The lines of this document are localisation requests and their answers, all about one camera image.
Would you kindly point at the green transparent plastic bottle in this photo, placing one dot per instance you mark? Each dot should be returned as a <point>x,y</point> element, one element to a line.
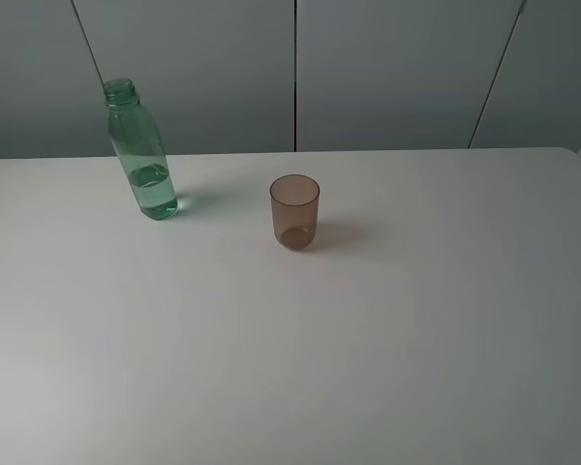
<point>136,140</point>

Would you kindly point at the pink translucent plastic cup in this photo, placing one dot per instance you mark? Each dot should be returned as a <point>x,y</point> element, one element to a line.
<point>295,206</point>

